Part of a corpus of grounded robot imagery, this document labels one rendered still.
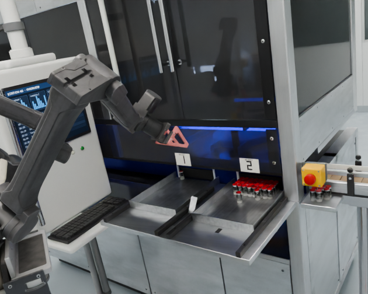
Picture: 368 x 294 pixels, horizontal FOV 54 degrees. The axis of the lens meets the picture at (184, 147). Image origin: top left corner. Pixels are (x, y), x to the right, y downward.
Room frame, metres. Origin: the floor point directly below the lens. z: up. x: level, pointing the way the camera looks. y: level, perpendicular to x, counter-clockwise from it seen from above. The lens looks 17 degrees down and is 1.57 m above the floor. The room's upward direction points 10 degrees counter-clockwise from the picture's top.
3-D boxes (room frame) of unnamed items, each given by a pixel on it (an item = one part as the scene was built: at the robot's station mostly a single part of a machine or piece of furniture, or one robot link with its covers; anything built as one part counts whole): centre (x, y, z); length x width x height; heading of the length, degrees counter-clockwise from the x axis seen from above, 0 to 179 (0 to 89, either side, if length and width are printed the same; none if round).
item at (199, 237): (1.36, -0.02, 0.87); 0.70 x 0.48 x 0.02; 51
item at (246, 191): (1.38, -0.25, 0.91); 0.18 x 0.02 x 0.05; 51
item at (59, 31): (2.06, 0.58, 1.51); 0.49 x 0.01 x 0.59; 51
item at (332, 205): (1.27, -0.50, 0.87); 0.14 x 0.13 x 0.02; 141
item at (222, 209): (1.31, -0.19, 0.90); 0.34 x 0.26 x 0.04; 141
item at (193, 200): (1.30, 0.04, 0.91); 0.14 x 0.03 x 0.06; 140
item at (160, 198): (1.52, 0.07, 0.90); 0.34 x 0.26 x 0.04; 141
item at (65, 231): (1.58, 0.50, 0.82); 0.40 x 0.14 x 0.02; 144
